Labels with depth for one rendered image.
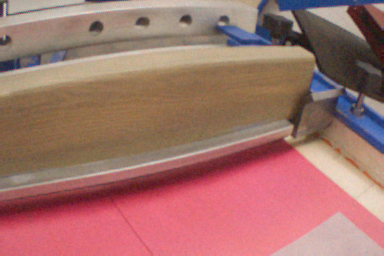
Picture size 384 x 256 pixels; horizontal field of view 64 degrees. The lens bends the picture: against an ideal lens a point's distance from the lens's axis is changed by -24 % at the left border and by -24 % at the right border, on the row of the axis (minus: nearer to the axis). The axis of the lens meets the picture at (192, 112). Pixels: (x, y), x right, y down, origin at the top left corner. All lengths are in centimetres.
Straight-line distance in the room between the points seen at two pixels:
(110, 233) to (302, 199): 17
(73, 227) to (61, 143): 7
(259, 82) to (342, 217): 15
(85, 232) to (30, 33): 27
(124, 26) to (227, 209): 29
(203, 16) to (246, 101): 26
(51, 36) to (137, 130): 23
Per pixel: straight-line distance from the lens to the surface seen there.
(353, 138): 41
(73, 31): 47
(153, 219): 28
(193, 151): 29
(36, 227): 27
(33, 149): 24
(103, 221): 27
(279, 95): 34
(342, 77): 98
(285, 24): 48
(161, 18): 51
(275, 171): 36
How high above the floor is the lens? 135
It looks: 41 degrees down
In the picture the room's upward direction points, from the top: 24 degrees clockwise
